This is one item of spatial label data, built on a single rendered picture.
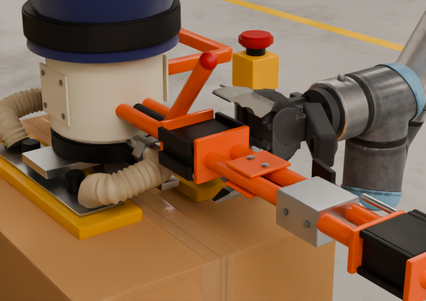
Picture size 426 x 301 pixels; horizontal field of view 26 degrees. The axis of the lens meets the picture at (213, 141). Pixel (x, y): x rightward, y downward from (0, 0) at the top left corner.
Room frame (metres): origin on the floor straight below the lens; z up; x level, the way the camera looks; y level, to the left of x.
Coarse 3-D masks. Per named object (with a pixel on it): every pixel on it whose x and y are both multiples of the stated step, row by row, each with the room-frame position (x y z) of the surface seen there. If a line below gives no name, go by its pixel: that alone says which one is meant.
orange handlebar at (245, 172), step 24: (216, 48) 1.49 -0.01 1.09; (168, 72) 1.40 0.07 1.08; (144, 120) 1.16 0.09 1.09; (240, 144) 1.07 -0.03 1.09; (216, 168) 1.02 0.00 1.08; (240, 168) 0.99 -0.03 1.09; (264, 168) 0.99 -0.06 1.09; (240, 192) 0.98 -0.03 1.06; (264, 192) 0.95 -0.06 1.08; (360, 216) 0.88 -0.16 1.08; (336, 240) 0.85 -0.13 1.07
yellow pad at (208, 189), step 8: (176, 176) 1.23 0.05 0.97; (184, 184) 1.21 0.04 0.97; (192, 184) 1.21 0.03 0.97; (200, 184) 1.21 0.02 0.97; (208, 184) 1.21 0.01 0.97; (216, 184) 1.21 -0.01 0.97; (224, 184) 1.21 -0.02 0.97; (184, 192) 1.21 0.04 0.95; (192, 192) 1.19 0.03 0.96; (200, 192) 1.19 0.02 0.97; (208, 192) 1.20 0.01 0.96; (216, 192) 1.20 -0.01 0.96; (200, 200) 1.19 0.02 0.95
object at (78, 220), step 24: (0, 144) 1.34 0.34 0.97; (24, 144) 1.29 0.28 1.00; (0, 168) 1.27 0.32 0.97; (24, 168) 1.25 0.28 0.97; (24, 192) 1.20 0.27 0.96; (48, 192) 1.17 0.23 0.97; (72, 192) 1.17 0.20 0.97; (72, 216) 1.11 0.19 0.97; (96, 216) 1.11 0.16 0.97; (120, 216) 1.11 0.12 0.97
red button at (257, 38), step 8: (248, 32) 1.76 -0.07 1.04; (256, 32) 1.76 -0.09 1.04; (264, 32) 1.76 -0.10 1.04; (240, 40) 1.73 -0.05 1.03; (248, 40) 1.72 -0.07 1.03; (256, 40) 1.72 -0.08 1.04; (264, 40) 1.72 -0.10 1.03; (272, 40) 1.73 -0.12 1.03; (248, 48) 1.74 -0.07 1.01; (256, 48) 1.72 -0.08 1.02; (264, 48) 1.74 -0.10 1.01
